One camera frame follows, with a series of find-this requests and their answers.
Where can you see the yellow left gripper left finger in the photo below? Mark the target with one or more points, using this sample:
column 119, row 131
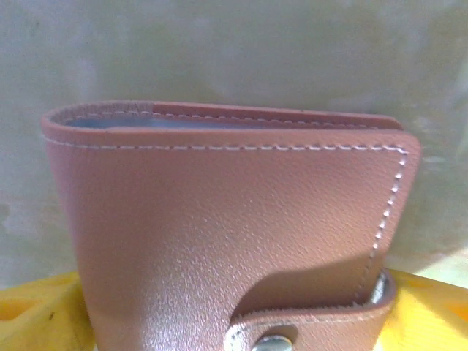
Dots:
column 36, row 318

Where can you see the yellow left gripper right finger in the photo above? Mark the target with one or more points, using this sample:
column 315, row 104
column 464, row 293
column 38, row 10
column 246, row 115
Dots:
column 431, row 321

